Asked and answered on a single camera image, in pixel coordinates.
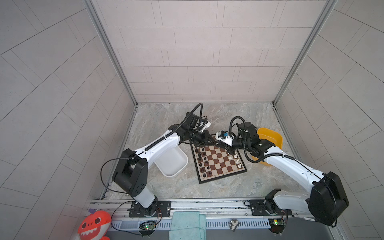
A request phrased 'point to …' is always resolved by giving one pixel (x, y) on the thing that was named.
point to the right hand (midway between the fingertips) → (217, 142)
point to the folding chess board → (214, 162)
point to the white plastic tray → (173, 162)
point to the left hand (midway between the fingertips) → (218, 143)
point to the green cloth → (188, 225)
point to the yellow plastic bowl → (272, 136)
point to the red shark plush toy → (95, 226)
